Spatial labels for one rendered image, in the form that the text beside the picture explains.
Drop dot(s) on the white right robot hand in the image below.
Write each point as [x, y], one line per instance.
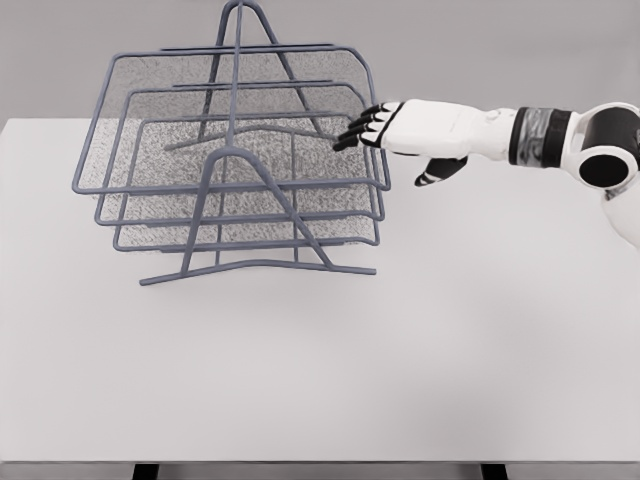
[430, 127]

